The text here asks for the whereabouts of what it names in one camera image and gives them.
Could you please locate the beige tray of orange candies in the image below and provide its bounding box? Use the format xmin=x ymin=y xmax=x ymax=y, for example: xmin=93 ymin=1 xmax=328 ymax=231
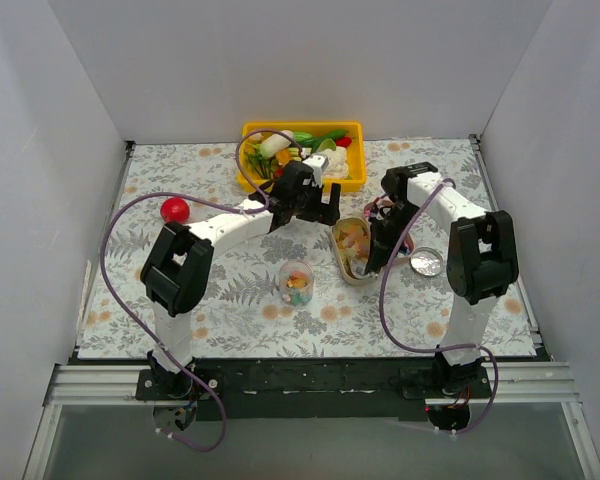
xmin=329 ymin=216 xmax=377 ymax=286

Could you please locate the yellow plastic bin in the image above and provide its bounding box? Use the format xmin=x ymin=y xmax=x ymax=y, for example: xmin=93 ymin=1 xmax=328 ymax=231
xmin=236 ymin=121 xmax=367 ymax=193

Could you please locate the white cauliflower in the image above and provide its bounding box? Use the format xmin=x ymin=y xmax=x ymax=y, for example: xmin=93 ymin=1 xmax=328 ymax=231
xmin=323 ymin=146 xmax=349 ymax=179

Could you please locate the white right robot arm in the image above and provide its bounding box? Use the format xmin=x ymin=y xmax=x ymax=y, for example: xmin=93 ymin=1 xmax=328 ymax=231
xmin=364 ymin=162 xmax=519 ymax=398

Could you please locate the red apple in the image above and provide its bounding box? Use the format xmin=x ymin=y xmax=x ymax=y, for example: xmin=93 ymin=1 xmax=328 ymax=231
xmin=160 ymin=197 xmax=190 ymax=224

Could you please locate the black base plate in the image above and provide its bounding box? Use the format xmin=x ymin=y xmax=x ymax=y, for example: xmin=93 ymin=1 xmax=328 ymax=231
xmin=135 ymin=357 xmax=492 ymax=421

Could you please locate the aluminium frame rail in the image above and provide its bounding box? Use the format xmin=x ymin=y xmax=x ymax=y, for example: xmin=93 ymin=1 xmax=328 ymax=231
xmin=43 ymin=362 xmax=581 ymax=406

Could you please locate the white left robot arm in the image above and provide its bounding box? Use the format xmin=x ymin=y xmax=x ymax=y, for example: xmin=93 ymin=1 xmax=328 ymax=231
xmin=141 ymin=154 xmax=341 ymax=400

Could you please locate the silver metal jar lid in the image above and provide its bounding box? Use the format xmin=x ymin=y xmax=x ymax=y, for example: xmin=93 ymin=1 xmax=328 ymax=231
xmin=409 ymin=247 xmax=444 ymax=277

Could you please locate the green cucumber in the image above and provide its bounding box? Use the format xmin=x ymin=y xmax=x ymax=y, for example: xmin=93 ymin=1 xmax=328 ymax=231
xmin=311 ymin=129 xmax=347 ymax=149

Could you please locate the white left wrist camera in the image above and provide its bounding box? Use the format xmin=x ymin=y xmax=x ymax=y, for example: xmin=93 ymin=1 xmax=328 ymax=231
xmin=304 ymin=153 xmax=329 ymax=188

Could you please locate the clear glass jar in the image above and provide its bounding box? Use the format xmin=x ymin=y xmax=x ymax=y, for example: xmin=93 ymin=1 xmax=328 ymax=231
xmin=278 ymin=260 xmax=314 ymax=306

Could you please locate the white radish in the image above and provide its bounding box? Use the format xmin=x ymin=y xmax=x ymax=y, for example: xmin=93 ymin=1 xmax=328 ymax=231
xmin=259 ymin=130 xmax=294 ymax=159

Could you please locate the pink tray of colourful candies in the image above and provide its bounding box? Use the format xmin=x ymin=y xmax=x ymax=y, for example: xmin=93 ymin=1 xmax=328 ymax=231
xmin=363 ymin=196 xmax=415 ymax=256

